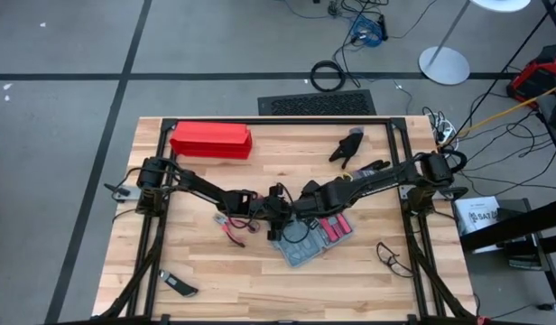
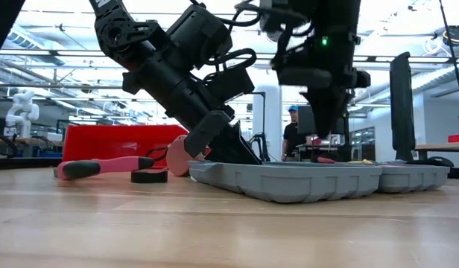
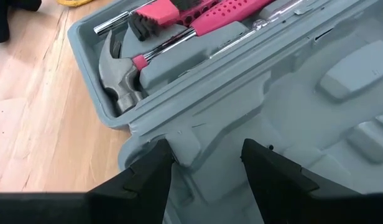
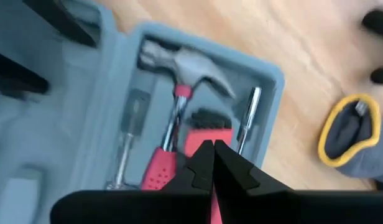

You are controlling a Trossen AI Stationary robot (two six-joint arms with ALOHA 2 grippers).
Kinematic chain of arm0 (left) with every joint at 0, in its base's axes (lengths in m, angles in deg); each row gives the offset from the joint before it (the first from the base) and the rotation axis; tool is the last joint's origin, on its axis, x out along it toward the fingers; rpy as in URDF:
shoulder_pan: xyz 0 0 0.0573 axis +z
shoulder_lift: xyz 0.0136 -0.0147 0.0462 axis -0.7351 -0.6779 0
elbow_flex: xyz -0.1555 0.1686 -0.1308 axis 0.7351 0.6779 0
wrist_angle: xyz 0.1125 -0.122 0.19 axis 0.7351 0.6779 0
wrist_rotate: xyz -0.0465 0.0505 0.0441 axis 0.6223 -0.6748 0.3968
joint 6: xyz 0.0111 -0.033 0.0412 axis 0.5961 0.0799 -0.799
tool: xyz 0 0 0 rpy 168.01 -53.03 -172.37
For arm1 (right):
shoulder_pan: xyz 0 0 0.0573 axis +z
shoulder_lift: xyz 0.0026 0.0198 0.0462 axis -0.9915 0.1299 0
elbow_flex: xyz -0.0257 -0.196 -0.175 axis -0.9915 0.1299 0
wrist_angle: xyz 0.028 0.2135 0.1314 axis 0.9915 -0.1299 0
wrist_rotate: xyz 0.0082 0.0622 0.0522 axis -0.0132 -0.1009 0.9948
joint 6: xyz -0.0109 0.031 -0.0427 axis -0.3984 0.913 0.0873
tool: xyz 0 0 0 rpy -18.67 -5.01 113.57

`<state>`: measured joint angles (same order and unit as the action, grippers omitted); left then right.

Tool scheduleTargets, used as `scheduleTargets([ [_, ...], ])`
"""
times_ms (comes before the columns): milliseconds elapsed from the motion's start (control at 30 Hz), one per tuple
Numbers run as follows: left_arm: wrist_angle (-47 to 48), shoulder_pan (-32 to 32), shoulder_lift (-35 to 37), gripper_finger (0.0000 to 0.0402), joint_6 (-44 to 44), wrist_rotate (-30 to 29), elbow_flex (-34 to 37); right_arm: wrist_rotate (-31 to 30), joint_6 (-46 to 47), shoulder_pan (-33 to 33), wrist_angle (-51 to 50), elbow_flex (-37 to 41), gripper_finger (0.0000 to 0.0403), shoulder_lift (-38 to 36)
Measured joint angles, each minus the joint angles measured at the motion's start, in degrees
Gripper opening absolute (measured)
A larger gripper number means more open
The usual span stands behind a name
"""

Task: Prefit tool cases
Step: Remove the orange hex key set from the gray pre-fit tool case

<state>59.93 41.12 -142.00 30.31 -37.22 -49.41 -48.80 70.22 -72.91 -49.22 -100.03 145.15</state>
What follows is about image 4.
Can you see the red black bit holder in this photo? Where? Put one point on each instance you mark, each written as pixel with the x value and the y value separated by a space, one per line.
pixel 197 137

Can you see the grey plastic tool case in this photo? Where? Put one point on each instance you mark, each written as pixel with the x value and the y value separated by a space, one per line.
pixel 85 124

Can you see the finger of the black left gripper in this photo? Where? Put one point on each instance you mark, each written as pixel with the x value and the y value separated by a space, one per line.
pixel 17 77
pixel 70 21

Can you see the silver shaft hand tool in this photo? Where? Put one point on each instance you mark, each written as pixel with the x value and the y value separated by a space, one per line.
pixel 126 149

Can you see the black work glove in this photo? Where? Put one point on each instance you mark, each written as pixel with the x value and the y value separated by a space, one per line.
pixel 378 20

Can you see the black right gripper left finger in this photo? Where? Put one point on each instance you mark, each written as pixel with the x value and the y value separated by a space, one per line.
pixel 132 208

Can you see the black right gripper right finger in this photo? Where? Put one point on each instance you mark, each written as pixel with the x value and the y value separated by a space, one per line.
pixel 303 208

